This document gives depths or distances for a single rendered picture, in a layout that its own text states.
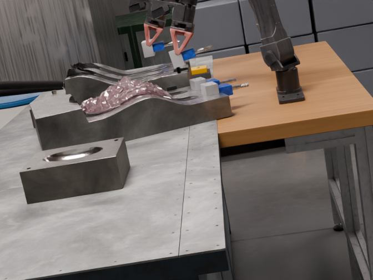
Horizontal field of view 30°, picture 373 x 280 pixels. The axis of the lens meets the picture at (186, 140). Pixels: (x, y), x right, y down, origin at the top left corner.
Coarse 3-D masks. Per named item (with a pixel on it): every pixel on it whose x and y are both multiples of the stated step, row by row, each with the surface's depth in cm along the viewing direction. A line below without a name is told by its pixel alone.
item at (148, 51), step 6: (144, 42) 244; (156, 42) 247; (162, 42) 244; (168, 42) 246; (144, 48) 244; (150, 48) 244; (156, 48) 245; (162, 48) 245; (144, 54) 245; (150, 54) 245
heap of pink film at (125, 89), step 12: (120, 84) 194; (132, 84) 187; (144, 84) 194; (156, 84) 196; (108, 96) 191; (120, 96) 185; (132, 96) 181; (168, 96) 186; (84, 108) 186; (96, 108) 183; (108, 108) 181
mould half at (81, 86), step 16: (96, 64) 233; (64, 80) 211; (80, 80) 211; (96, 80) 211; (144, 80) 213; (160, 80) 211; (176, 80) 211; (48, 96) 232; (80, 96) 213; (96, 96) 212
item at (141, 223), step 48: (0, 144) 202; (144, 144) 172; (192, 144) 164; (0, 192) 154; (144, 192) 136; (192, 192) 131; (0, 240) 125; (48, 240) 120; (96, 240) 116; (144, 240) 113; (192, 240) 109
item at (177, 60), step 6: (192, 48) 213; (204, 48) 214; (210, 48) 215; (174, 54) 213; (180, 54) 213; (186, 54) 213; (192, 54) 213; (174, 60) 214; (180, 60) 213; (174, 66) 214; (180, 66) 214
